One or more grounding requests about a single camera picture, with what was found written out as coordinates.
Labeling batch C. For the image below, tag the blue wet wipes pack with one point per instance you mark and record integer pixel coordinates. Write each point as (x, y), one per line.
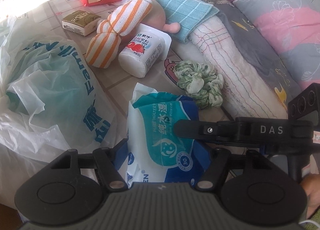
(160, 130)

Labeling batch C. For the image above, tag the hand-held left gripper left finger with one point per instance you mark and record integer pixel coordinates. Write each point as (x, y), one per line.
(121, 153)

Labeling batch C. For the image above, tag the beige plush doll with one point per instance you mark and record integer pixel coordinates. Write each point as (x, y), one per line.
(157, 14)

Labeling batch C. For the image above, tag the person's right hand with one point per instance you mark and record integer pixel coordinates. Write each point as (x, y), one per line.
(311, 187)

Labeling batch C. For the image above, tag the grey blanket with yellow prints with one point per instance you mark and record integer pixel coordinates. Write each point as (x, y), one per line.
(250, 42)

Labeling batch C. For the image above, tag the blue checked cloth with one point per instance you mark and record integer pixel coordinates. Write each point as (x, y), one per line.
(185, 9)

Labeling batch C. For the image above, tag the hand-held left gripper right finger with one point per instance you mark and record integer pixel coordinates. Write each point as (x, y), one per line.
(220, 160)

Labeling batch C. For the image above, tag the white yogurt cup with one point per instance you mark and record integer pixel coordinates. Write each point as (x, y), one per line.
(142, 52)

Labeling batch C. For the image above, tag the white towel with coloured stitching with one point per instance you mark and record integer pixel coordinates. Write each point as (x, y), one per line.
(237, 69)

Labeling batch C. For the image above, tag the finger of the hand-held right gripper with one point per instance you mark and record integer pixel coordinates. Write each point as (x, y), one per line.
(232, 145)
(190, 128)

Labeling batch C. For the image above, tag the grey and pink quilt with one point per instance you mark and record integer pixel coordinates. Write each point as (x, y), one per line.
(282, 27)

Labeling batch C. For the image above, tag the green printed white plastic bag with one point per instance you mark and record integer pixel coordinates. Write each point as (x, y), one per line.
(62, 82)

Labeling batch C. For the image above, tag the green floral scrunchie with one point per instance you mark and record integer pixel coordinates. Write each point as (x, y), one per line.
(200, 82)

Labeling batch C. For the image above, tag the plain white plastic bag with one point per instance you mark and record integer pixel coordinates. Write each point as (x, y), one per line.
(15, 132)

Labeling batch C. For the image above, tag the orange striped white cloth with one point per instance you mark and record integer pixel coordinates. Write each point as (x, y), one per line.
(117, 27)

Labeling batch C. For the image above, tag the checked printed bed sheet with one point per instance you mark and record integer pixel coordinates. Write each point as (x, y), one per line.
(117, 79)

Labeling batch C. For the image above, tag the small olive tissue pack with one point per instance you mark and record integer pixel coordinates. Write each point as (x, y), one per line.
(80, 21)

